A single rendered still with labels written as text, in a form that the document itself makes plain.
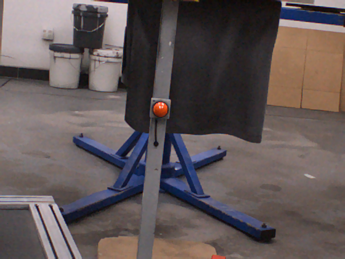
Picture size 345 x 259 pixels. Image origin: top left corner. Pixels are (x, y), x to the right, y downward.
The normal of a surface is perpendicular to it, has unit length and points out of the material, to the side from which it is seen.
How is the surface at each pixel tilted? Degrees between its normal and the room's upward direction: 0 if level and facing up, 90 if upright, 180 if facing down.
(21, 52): 90
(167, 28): 90
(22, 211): 0
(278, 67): 78
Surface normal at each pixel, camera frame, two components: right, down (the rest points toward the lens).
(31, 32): 0.07, 0.20
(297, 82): 0.08, -0.01
